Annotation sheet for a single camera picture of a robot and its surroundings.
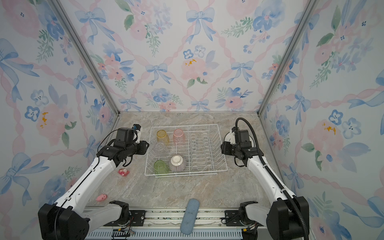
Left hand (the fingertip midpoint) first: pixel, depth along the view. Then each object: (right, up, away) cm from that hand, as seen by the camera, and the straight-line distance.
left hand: (145, 143), depth 81 cm
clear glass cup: (+7, -4, +6) cm, 10 cm away
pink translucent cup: (+17, +3, +12) cm, 21 cm away
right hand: (+45, -2, +4) cm, 45 cm away
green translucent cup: (+8, -13, +1) cm, 16 cm away
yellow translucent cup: (+7, +3, +13) cm, 15 cm away
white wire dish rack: (+17, -6, +17) cm, 25 cm away
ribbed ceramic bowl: (+17, -13, +5) cm, 22 cm away
